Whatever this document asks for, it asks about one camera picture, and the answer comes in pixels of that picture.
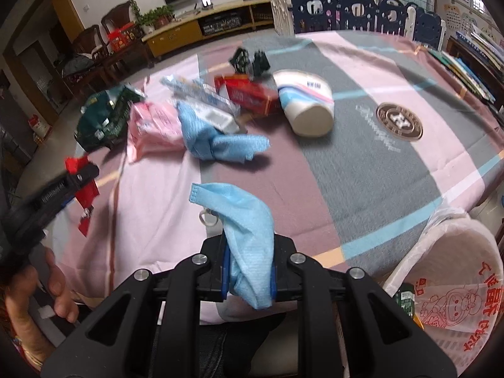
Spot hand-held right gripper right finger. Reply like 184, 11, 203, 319
270, 234, 457, 378

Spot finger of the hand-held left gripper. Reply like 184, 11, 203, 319
21, 164, 99, 232

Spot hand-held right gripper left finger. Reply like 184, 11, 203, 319
39, 234, 231, 378

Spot red wrapper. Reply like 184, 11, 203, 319
65, 157, 99, 238

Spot blue face mask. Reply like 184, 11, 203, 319
176, 101, 271, 163
190, 183, 275, 310

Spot dark green foil bag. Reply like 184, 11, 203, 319
75, 90, 119, 152

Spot white bin with plastic liner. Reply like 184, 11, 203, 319
383, 204, 504, 378

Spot person's left forearm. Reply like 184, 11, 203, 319
12, 335, 50, 375

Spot person's left hand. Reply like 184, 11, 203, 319
6, 246, 79, 347

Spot red bag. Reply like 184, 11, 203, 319
27, 115, 52, 138

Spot pink packet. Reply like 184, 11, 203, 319
127, 101, 186, 163

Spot black bag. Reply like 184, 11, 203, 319
63, 53, 97, 77

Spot crumpled blue face mask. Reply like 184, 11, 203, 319
176, 101, 271, 163

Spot striped tablecloth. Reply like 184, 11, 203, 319
47, 29, 504, 324

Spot dark wooden chair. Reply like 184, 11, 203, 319
100, 2, 152, 72
63, 24, 115, 95

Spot red gift box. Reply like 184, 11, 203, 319
106, 21, 142, 52

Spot clear plastic wrapper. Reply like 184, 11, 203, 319
161, 76, 242, 134

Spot white paper cup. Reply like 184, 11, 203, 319
273, 70, 335, 138

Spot wooden television cabinet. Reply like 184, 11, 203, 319
142, 0, 294, 58

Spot potted green plant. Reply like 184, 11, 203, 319
138, 5, 176, 34

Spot black clip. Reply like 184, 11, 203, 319
229, 47, 271, 78

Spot black audio equipment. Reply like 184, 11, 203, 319
199, 15, 243, 36

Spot row of picture books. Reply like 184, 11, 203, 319
427, 45, 497, 105

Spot wall posters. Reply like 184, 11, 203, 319
441, 2, 493, 40

